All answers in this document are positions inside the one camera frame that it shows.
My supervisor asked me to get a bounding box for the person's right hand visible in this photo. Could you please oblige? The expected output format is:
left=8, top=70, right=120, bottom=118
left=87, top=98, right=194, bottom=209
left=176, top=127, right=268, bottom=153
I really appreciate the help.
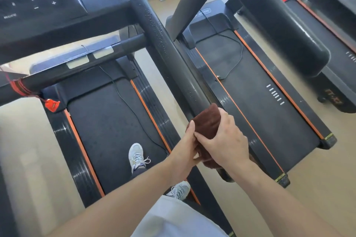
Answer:
left=194, top=107, right=251, bottom=175

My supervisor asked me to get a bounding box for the person's left hand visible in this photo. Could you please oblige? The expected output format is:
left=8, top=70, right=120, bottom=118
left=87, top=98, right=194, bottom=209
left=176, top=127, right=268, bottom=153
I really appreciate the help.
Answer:
left=167, top=120, right=201, bottom=187

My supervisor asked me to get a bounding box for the brown microfibre cloth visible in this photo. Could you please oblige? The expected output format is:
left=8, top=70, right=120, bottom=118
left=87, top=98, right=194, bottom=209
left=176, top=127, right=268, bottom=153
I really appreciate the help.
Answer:
left=185, top=103, right=223, bottom=169

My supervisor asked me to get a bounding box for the person's right forearm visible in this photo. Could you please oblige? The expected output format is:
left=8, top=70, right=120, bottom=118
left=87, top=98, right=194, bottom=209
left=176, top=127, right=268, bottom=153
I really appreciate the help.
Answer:
left=231, top=159, right=343, bottom=237

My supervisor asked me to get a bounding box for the person's left forearm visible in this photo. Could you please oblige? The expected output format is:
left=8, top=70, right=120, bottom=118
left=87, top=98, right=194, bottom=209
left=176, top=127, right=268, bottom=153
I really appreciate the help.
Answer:
left=47, top=159, right=181, bottom=237

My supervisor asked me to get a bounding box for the person's right grey shoe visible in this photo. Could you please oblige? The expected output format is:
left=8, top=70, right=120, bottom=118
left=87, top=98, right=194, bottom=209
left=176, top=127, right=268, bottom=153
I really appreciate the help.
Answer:
left=166, top=180, right=191, bottom=201

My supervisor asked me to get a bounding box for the person's grey shoe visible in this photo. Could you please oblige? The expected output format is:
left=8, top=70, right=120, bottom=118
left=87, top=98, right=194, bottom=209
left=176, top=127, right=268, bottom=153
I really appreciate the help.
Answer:
left=166, top=180, right=191, bottom=201
left=128, top=143, right=151, bottom=173

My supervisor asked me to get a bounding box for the person's left grey shoe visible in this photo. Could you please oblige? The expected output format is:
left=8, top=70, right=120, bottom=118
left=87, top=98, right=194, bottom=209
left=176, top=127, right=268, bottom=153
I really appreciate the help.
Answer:
left=128, top=143, right=151, bottom=173

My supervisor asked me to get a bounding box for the person's grey shirt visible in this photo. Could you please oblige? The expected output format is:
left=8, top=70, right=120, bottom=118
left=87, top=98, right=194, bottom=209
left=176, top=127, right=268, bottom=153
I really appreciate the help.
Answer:
left=131, top=195, right=228, bottom=237

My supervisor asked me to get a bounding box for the black cord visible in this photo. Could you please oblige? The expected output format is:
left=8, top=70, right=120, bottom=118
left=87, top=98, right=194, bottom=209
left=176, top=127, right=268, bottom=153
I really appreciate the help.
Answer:
left=80, top=45, right=169, bottom=154
left=200, top=10, right=243, bottom=80

